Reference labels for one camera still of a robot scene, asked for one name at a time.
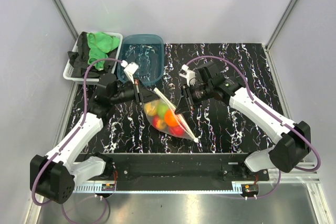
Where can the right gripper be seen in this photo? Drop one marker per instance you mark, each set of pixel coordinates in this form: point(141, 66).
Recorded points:
point(183, 106)

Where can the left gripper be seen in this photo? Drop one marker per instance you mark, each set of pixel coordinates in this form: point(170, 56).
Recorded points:
point(146, 96)

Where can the orange fake fruit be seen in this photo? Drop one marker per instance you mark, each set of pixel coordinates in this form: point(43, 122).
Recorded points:
point(170, 119)

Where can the clear polka dot zip bag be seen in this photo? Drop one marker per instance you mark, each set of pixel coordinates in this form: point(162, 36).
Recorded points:
point(182, 121)

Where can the red fake apple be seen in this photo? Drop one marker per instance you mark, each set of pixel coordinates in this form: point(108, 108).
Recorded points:
point(176, 131)

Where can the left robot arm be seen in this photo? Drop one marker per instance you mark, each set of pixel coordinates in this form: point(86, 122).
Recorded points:
point(56, 174)

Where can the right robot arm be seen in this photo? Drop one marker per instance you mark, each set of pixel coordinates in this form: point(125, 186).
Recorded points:
point(291, 140)

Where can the yellow fake lemon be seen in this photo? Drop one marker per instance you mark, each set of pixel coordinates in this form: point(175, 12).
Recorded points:
point(151, 108)

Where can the green fake apple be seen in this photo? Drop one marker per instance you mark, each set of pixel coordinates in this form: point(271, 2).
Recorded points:
point(162, 108)

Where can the red yellow fake peach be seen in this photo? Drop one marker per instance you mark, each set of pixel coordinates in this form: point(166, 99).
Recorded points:
point(158, 123)

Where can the blue translucent plastic tub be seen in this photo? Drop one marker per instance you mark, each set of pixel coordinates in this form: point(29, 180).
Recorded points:
point(147, 51)

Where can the green cloth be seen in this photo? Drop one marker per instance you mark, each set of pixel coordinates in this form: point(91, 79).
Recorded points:
point(100, 45)

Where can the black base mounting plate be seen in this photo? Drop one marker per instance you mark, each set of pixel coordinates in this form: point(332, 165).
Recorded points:
point(180, 173)

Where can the black cloth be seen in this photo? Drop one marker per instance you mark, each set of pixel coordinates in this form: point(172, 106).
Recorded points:
point(79, 59)

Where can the white plastic basket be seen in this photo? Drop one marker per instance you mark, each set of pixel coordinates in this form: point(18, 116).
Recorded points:
point(97, 68)

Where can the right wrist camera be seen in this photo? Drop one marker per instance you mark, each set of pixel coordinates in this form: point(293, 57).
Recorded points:
point(187, 74)

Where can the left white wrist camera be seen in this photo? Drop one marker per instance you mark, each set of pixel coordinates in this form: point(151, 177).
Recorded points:
point(129, 69)

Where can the slotted cable duct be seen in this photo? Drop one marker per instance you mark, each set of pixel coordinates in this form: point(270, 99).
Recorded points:
point(92, 187)

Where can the left aluminium frame post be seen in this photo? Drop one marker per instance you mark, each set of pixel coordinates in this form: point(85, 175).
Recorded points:
point(66, 18)

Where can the aluminium frame post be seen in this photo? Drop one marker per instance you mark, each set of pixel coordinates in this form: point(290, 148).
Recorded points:
point(286, 14)
point(66, 18)

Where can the right aluminium frame post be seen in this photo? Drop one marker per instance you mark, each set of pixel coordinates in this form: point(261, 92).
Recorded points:
point(286, 14)

